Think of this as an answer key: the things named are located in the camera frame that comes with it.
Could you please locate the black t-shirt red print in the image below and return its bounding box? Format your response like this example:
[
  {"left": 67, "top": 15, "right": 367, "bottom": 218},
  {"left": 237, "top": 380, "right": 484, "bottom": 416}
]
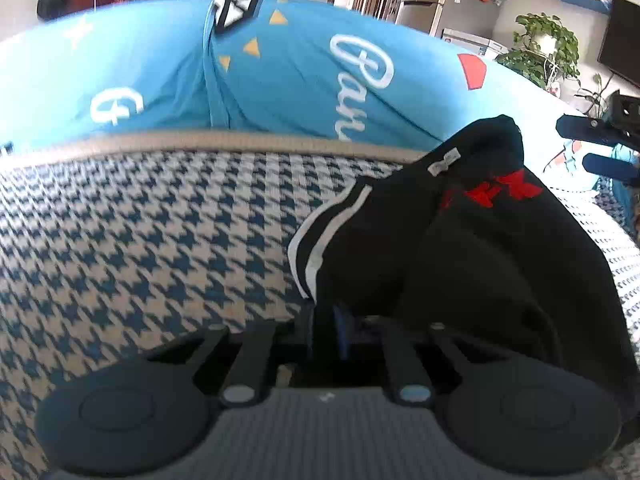
[{"left": 288, "top": 115, "right": 639, "bottom": 419}]

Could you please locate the small leafy plant right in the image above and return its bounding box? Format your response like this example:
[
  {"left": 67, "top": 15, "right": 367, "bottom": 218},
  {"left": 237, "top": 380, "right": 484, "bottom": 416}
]
[{"left": 574, "top": 73, "right": 614, "bottom": 118}]

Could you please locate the black television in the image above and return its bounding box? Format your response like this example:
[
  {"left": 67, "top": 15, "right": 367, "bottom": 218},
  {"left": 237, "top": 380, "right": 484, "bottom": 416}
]
[{"left": 598, "top": 0, "right": 640, "bottom": 87}]

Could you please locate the green potted plant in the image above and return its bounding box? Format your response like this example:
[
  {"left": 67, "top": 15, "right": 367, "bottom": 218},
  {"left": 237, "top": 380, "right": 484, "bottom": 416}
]
[{"left": 496, "top": 13, "right": 579, "bottom": 90}]

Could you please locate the white low cabinet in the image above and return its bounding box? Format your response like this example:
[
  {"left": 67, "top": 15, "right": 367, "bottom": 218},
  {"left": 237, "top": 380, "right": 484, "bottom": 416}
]
[{"left": 442, "top": 28, "right": 509, "bottom": 60}]

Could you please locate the houndstooth patterned mat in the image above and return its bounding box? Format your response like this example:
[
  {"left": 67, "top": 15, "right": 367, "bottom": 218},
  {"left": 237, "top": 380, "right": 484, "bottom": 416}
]
[{"left": 1, "top": 145, "right": 639, "bottom": 479}]

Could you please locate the blue cartoon bed sheet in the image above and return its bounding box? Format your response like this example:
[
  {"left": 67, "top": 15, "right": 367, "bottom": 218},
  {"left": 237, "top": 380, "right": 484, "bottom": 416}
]
[{"left": 0, "top": 0, "right": 640, "bottom": 231}]

